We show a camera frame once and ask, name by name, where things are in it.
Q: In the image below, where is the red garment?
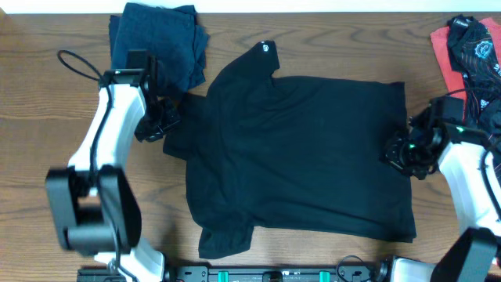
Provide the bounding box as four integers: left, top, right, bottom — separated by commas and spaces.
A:
430, 15, 500, 102

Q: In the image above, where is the black patterned jersey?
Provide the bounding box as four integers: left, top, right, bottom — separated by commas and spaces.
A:
447, 15, 500, 136

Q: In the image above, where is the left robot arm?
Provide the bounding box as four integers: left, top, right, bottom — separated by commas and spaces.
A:
45, 68, 176, 281

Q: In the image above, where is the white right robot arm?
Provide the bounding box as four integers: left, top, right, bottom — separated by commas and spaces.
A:
379, 123, 500, 281

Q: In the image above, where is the plain black t-shirt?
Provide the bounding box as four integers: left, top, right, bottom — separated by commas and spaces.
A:
164, 41, 416, 259

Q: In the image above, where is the folded dark blue garment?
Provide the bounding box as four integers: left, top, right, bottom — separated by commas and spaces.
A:
109, 2, 209, 101

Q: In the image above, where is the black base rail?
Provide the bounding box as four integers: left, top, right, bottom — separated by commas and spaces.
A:
76, 266, 392, 282

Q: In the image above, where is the black right base cable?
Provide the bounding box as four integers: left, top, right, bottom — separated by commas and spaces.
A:
335, 255, 377, 282

